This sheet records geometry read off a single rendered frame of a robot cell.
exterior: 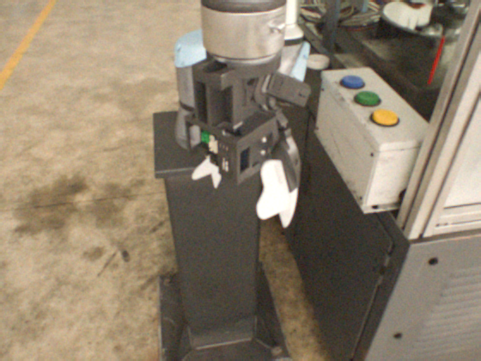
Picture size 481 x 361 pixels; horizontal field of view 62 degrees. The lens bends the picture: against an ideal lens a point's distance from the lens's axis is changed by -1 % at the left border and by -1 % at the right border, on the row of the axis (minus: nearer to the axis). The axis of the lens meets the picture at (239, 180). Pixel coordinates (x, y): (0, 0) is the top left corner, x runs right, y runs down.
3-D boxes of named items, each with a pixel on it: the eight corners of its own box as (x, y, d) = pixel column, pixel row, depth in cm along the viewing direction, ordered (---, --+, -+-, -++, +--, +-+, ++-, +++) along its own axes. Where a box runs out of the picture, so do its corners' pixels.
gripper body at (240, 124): (185, 162, 44) (175, 55, 36) (237, 130, 49) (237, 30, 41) (240, 192, 40) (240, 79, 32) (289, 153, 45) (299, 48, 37)
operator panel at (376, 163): (417, 205, 74) (444, 137, 64) (362, 213, 72) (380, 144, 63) (356, 126, 95) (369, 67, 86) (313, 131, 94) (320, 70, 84)
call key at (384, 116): (398, 129, 68) (402, 119, 67) (377, 131, 67) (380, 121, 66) (388, 118, 71) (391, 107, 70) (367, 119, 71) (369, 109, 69)
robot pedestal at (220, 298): (163, 382, 122) (114, 201, 75) (159, 278, 152) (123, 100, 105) (289, 359, 128) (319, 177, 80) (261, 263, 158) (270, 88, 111)
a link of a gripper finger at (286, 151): (268, 192, 47) (243, 123, 44) (277, 185, 48) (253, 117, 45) (300, 195, 43) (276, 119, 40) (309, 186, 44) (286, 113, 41)
